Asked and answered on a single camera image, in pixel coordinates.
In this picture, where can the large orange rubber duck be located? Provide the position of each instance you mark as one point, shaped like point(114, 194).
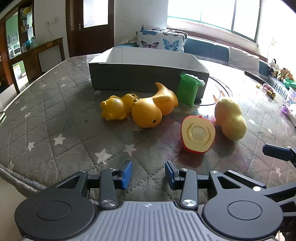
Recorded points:
point(148, 112)

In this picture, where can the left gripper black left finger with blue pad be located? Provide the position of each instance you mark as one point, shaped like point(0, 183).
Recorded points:
point(108, 181)

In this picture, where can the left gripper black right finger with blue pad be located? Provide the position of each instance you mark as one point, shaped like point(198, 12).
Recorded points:
point(189, 182)

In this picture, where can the red half apple toy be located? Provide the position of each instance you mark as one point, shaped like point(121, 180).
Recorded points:
point(197, 134)

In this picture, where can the stuffed animal pile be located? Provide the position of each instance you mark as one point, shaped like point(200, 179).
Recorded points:
point(280, 74)

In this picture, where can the small yellow bear toy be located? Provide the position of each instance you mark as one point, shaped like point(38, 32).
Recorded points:
point(117, 108)

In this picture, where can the dark wooden door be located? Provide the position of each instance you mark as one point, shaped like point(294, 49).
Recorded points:
point(90, 26)

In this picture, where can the dark wooden cabinet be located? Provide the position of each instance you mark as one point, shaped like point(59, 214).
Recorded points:
point(29, 55)

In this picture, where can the green plastic toy cup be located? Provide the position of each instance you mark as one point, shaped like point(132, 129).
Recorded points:
point(188, 89)

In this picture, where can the blue sofa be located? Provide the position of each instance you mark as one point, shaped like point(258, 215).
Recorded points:
point(210, 51)

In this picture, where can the small toy car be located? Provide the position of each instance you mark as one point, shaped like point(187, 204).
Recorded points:
point(268, 90)

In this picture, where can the black remote control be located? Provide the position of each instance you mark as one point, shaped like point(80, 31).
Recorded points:
point(255, 77)

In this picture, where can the green plastic bowl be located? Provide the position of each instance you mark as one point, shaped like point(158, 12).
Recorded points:
point(289, 83)

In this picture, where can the grey folded blanket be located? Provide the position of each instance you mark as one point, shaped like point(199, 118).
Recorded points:
point(244, 61)

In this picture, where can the butterfly print pillow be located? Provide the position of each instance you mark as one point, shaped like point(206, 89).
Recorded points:
point(155, 38)

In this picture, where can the yellow plush duck toy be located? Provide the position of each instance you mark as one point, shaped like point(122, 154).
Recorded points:
point(228, 115)

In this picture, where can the window with green frame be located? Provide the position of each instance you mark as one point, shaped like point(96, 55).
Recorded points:
point(239, 17)

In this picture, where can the grey white cardboard box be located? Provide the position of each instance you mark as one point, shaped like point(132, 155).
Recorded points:
point(138, 69)

